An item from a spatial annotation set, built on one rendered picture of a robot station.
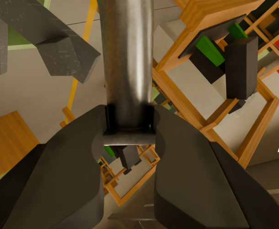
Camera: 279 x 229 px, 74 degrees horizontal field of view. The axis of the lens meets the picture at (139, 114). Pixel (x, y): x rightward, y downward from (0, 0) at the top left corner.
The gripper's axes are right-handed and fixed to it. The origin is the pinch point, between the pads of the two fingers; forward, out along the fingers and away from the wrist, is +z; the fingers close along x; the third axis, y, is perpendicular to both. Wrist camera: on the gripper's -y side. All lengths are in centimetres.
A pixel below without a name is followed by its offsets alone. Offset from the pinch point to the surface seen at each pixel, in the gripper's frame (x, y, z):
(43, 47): -8.6, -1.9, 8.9
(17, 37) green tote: -22.5, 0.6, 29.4
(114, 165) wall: -107, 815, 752
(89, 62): -4.4, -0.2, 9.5
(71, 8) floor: -52, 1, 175
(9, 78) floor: -119, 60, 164
